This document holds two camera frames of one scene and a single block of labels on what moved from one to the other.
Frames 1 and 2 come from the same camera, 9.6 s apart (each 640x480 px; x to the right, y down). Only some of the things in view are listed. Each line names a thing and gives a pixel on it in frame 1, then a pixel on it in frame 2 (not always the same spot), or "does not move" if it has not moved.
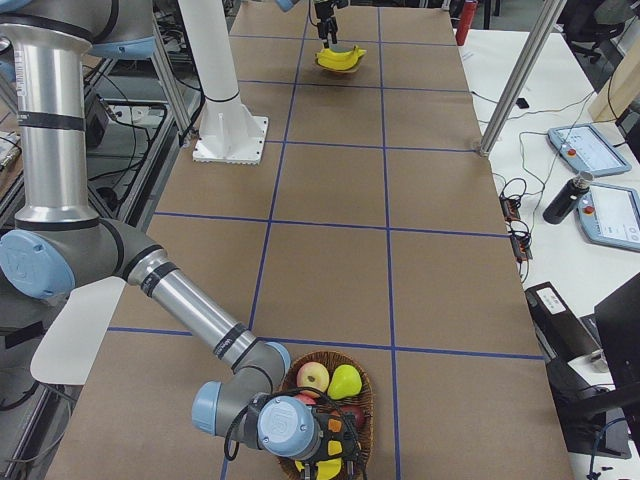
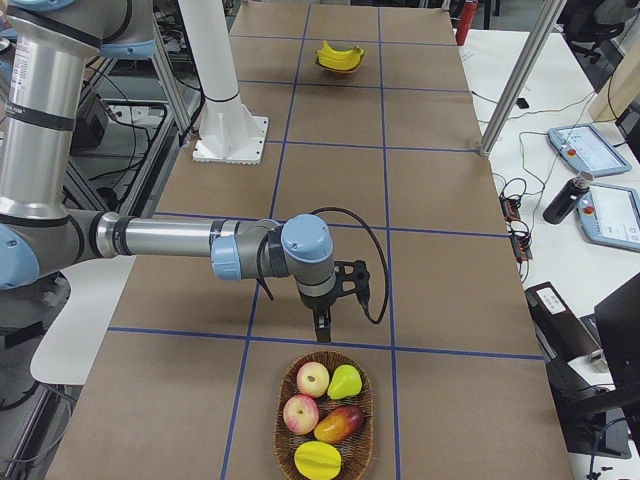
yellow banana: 328,469 → 339,58
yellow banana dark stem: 339,60 does not move
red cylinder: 465,20 does not move
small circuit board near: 520,245 does not move
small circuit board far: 510,208 does not move
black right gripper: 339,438 → 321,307
